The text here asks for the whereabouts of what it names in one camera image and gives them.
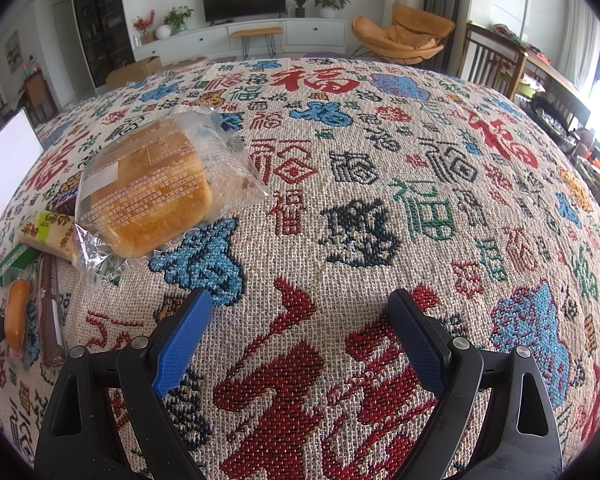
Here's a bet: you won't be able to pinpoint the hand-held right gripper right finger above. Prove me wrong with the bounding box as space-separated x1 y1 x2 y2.
387 288 563 480

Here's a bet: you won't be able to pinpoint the orange sausage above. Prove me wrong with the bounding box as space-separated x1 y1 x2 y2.
4 279 31 353

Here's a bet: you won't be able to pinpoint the white cardboard box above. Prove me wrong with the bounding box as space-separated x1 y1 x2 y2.
0 107 45 261

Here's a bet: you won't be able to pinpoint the grey curtain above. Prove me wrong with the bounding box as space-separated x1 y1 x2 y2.
424 0 473 73

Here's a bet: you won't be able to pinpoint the long brown snack bar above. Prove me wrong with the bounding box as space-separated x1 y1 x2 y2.
36 255 70 367

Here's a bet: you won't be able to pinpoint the large plant in white pot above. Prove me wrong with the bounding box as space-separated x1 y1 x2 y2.
307 0 354 19

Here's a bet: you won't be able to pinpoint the framed wall picture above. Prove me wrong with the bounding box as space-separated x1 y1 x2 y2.
5 30 23 73

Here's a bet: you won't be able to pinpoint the brown cardboard box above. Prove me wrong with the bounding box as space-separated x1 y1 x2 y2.
105 55 163 87

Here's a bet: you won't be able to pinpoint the bread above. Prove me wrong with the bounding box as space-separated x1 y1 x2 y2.
75 111 272 286

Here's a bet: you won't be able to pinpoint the beige green snack packet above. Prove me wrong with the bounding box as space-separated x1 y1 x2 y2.
17 210 83 266

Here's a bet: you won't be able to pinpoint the white television cabinet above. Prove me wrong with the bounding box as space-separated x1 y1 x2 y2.
132 17 348 63

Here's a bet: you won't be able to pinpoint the dark tall shelf cabinet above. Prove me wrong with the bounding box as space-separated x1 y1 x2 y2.
70 0 134 90

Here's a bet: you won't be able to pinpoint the chocolate bar with blue label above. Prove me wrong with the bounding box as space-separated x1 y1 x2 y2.
44 172 88 211

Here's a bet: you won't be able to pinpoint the wooden bench with metal legs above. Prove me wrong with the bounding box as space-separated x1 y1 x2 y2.
230 26 284 58

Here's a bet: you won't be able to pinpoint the printed woven tablecloth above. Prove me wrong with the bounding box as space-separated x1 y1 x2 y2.
0 55 600 480

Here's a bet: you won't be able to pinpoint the red flowers in vase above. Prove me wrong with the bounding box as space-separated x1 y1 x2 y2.
132 10 157 44

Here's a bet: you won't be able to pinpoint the cluttered wooden side table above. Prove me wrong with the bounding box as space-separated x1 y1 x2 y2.
522 40 593 128

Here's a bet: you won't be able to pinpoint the orange lounge chair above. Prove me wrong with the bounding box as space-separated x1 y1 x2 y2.
351 3 456 64

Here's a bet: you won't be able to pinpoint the dark wooden chair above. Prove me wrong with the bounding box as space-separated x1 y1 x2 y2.
461 22 528 102

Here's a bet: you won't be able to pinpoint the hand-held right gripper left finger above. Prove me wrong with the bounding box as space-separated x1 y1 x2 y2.
34 288 214 480

